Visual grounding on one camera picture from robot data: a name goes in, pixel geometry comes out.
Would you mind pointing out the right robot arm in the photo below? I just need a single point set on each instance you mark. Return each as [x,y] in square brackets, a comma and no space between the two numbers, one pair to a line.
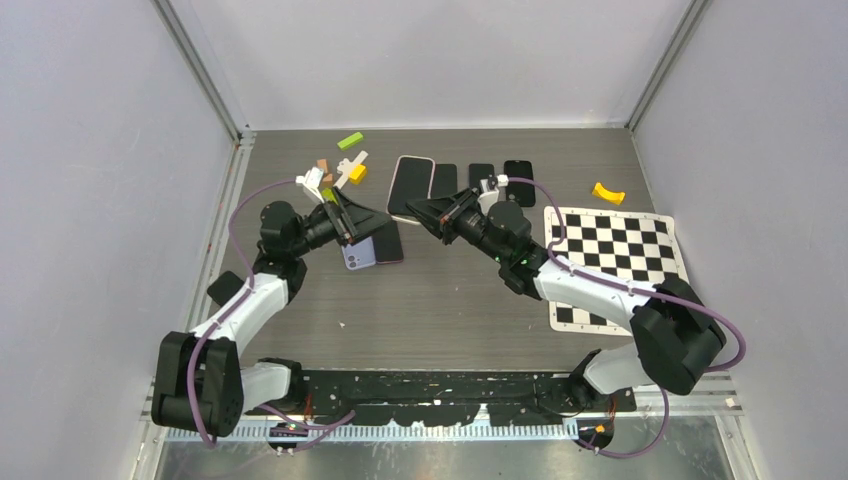
[674,337]

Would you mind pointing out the checkerboard mat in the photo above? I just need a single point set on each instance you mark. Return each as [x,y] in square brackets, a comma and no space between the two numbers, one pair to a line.
[631,245]

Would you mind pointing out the light green flat brick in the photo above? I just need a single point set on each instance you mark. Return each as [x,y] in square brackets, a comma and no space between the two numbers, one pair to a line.
[328,195]

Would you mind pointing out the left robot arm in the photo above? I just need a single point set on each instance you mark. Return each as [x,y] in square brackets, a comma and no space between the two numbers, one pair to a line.
[200,384]

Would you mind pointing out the purple phone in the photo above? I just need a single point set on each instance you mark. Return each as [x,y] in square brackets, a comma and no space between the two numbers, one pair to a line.
[478,171]

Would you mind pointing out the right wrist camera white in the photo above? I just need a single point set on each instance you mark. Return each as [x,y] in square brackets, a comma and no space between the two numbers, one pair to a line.
[490,189]

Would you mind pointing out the green lego brick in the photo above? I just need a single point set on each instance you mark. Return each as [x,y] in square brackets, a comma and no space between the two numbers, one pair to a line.
[350,141]

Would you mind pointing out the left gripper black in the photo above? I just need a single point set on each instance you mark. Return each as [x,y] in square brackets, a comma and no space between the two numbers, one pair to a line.
[350,221]

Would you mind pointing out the yellow curved block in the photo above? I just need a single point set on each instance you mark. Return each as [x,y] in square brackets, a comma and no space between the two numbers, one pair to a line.
[610,196]

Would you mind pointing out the black phone with dark frame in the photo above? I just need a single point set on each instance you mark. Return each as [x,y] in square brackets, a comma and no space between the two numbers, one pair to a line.
[444,181]

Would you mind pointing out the black phone from lilac case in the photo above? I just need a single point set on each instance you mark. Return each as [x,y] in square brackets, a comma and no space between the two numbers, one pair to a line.
[388,247]

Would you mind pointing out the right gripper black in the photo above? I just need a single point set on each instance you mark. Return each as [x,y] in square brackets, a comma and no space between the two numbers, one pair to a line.
[444,215]

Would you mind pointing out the small brown block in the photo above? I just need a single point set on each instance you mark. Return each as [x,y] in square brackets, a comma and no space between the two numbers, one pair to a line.
[323,165]

